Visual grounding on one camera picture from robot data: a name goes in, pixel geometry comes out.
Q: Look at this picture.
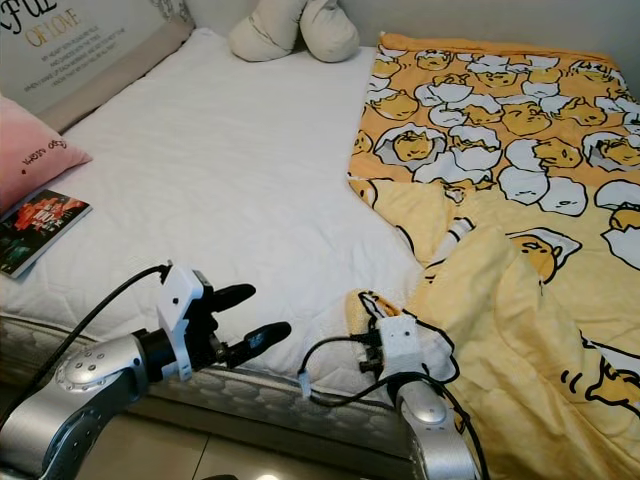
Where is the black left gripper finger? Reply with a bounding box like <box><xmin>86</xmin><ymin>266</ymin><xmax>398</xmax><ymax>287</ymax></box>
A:
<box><xmin>210</xmin><ymin>283</ymin><xmax>258</xmax><ymax>313</ymax></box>
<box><xmin>230</xmin><ymin>320</ymin><xmax>293</xmax><ymax>369</ymax></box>

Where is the dark cover book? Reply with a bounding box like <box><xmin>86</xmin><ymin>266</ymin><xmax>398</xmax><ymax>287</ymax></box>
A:
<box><xmin>0</xmin><ymin>190</ymin><xmax>93</xmax><ymax>278</ymax></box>

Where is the pink sheep print pillow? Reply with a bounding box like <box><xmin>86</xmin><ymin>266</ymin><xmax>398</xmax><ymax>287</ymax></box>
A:
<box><xmin>0</xmin><ymin>95</ymin><xmax>93</xmax><ymax>213</ymax></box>

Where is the yellow cartoon print blanket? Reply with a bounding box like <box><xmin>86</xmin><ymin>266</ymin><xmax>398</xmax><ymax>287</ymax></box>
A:
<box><xmin>345</xmin><ymin>33</ymin><xmax>640</xmax><ymax>480</ymax></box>

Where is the grey quilted bed base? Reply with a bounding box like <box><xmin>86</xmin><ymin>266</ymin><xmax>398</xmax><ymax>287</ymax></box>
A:
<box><xmin>0</xmin><ymin>315</ymin><xmax>421</xmax><ymax>476</ymax></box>

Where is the white quilted mattress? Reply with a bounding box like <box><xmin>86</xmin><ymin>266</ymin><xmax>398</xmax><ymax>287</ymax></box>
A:
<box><xmin>0</xmin><ymin>28</ymin><xmax>426</xmax><ymax>396</ymax></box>

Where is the beige plush toy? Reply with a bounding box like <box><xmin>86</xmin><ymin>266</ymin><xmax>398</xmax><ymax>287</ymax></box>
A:
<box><xmin>228</xmin><ymin>0</ymin><xmax>361</xmax><ymax>63</ymax></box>

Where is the grey printed headboard cushion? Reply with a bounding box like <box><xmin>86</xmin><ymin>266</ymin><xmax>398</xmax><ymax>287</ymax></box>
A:
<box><xmin>0</xmin><ymin>0</ymin><xmax>193</xmax><ymax>131</ymax></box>

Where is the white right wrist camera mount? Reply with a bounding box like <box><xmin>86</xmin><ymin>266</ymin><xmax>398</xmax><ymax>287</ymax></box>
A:
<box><xmin>372</xmin><ymin>312</ymin><xmax>426</xmax><ymax>379</ymax></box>

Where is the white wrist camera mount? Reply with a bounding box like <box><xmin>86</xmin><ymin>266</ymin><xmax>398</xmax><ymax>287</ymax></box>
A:
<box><xmin>157</xmin><ymin>262</ymin><xmax>216</xmax><ymax>381</ymax></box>
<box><xmin>372</xmin><ymin>312</ymin><xmax>426</xmax><ymax>379</ymax></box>

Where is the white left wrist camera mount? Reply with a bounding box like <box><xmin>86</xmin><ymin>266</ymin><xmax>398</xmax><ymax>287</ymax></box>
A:
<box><xmin>157</xmin><ymin>262</ymin><xmax>216</xmax><ymax>381</ymax></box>

